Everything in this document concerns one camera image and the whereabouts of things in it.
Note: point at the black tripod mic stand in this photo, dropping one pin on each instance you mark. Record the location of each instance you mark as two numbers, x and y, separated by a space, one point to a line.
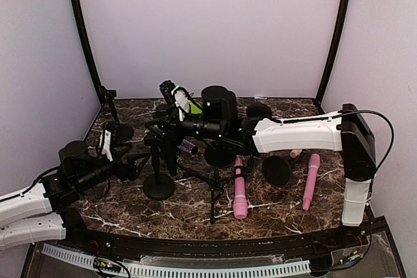
215 185

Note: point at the pink microphone front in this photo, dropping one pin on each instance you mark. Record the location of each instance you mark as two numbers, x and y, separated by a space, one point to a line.
240 204

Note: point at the white cable duct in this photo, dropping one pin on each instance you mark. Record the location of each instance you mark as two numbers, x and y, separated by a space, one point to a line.
177 267

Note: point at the right black frame post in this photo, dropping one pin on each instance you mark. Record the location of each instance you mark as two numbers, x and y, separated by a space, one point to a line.
332 52

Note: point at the left black frame post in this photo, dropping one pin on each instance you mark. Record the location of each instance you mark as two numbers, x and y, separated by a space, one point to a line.
86 47

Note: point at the black empty mic stand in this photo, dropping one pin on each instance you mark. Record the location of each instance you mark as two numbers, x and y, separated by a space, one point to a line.
252 111

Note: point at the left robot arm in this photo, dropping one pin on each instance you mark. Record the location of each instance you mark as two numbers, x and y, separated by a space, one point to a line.
43 212

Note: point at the black stand holding beige mic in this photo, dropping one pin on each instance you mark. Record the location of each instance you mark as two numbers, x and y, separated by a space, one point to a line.
218 156

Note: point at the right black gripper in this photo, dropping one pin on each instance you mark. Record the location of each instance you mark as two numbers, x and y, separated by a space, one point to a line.
173 133

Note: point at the purple glitter microphone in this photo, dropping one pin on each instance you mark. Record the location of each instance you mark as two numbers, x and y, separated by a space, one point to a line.
188 147

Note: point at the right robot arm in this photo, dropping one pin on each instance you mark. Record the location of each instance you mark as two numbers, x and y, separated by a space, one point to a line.
344 131

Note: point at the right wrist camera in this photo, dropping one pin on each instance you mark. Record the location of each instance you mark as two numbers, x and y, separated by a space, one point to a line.
177 96

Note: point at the beige microphone right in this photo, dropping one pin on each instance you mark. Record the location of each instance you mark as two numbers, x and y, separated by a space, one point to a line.
295 153

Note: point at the black microphone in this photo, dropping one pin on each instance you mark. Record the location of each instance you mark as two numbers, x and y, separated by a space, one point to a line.
164 114

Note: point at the green plate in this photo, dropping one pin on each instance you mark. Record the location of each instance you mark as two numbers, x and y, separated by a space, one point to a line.
195 109

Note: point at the black frame post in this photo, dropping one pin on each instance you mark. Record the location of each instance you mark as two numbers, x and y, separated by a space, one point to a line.
332 52
86 47

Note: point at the pink microphone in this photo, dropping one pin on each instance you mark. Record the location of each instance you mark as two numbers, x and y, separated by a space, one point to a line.
240 204
313 168

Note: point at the black round-base mic stand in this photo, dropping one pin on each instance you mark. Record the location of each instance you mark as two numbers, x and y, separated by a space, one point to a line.
121 133

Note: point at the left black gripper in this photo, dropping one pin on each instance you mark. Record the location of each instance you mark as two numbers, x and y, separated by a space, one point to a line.
131 172

